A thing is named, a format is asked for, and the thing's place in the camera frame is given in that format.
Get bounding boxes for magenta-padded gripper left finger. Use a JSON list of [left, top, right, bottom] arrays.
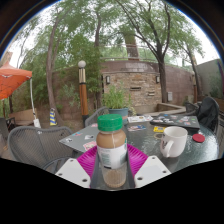
[[54, 144, 101, 190]]

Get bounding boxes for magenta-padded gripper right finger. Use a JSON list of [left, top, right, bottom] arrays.
[[126, 143, 172, 189]]

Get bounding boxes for green-capped coffee drink bottle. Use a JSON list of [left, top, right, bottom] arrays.
[[95, 113, 129, 190]]

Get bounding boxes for grey laptop with stickers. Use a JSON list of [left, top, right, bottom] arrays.
[[59, 123, 100, 154]]

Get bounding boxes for white ceramic mug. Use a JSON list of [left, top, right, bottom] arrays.
[[159, 125, 189, 159]]

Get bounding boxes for colourful sticker card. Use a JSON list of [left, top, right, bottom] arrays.
[[127, 124, 147, 132]]

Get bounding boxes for grey mesh metal chair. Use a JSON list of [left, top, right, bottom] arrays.
[[184, 101, 201, 116], [7, 125, 76, 168], [84, 106, 111, 128]]

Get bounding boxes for white printed paper sheet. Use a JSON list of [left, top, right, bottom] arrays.
[[127, 114, 154, 124]]

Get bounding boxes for black laptop with stickers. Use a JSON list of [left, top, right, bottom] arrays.
[[149, 113, 201, 131]]

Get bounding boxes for flat round red coaster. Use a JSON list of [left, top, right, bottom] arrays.
[[192, 133, 206, 144]]

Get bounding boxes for blue yellow striped cone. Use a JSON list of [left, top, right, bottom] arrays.
[[49, 107, 58, 127]]

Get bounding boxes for green plant in teal pot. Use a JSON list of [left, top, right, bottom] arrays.
[[101, 84, 133, 126]]

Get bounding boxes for black jacket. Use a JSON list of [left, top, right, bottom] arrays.
[[196, 96, 221, 134]]

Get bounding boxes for tree with dark trunk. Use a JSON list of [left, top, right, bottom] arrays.
[[113, 0, 204, 104]]

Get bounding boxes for tree with leaning pale trunk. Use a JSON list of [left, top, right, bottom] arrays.
[[19, 0, 101, 126]]

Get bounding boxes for orange canopy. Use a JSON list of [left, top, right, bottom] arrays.
[[0, 61, 34, 101]]

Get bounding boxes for wooden lamp post with globe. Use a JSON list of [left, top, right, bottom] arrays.
[[77, 59, 91, 128]]

